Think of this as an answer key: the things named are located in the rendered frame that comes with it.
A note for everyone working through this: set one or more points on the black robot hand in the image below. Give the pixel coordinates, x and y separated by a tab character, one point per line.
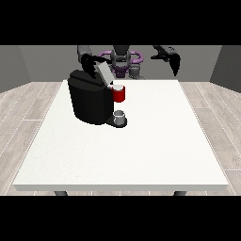
174	61
88	62

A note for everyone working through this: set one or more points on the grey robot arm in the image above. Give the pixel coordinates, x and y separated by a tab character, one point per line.
84	50
164	49

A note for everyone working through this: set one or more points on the pale grey machine lid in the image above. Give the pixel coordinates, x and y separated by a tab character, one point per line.
105	72

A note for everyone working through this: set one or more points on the black coffee machine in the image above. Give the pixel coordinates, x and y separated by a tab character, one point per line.
89	100

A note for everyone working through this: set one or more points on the red pod holder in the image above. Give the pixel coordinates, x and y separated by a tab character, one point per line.
119	95

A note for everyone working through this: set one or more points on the grey robot trunk purple rings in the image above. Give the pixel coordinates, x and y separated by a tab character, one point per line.
120	59

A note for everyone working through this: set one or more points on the small grey cup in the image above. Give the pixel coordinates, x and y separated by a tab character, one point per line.
119	118

